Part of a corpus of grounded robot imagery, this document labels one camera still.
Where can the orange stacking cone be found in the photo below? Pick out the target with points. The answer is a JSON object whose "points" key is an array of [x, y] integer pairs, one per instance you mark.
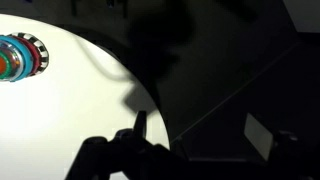
{"points": [[2, 65]]}

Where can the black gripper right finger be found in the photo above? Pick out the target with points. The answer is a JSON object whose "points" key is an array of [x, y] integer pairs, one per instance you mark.
{"points": [[259, 136]]}

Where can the white round pedestal table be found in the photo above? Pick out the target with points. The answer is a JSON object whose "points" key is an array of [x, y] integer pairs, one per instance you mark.
{"points": [[84, 92]]}

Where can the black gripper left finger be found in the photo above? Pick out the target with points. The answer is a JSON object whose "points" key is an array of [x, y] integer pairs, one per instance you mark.
{"points": [[140, 126]]}

